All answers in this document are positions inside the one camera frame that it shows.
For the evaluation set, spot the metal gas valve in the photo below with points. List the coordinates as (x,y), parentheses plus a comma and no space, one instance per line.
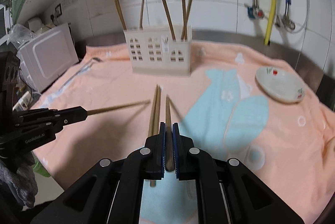
(254,13)

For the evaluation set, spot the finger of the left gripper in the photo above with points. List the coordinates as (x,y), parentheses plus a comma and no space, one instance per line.
(55,119)

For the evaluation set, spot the wall power socket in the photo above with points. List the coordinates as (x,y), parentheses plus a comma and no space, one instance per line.
(58,11)

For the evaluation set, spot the white strawberry saucer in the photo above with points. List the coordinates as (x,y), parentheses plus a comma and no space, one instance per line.
(280,84)

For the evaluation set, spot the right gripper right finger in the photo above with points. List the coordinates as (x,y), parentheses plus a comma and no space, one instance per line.
(190,162)

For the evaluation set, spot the beige plastic utensil holder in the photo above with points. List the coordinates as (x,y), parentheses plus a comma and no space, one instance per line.
(153,51)

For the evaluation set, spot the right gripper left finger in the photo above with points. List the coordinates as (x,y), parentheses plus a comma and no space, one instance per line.
(149,161)

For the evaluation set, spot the peach printed towel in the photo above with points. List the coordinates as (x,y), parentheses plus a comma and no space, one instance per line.
(220,106)

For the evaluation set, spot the metal slotted spoon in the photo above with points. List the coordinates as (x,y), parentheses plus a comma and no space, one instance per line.
(85,67)

